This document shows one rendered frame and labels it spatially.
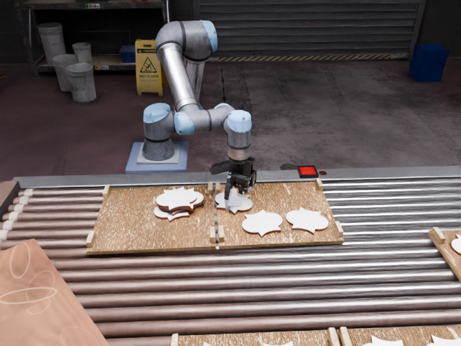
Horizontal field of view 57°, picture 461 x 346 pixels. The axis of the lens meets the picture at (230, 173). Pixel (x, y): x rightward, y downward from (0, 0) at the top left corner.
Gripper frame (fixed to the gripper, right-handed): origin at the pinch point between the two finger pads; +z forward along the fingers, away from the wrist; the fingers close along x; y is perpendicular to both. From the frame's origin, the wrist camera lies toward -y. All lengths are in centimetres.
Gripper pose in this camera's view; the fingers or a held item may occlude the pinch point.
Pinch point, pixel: (233, 202)
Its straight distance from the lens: 154.3
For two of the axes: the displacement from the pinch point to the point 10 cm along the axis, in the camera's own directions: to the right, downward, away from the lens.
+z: 0.0, 8.5, 5.3
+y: 8.8, 2.5, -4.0
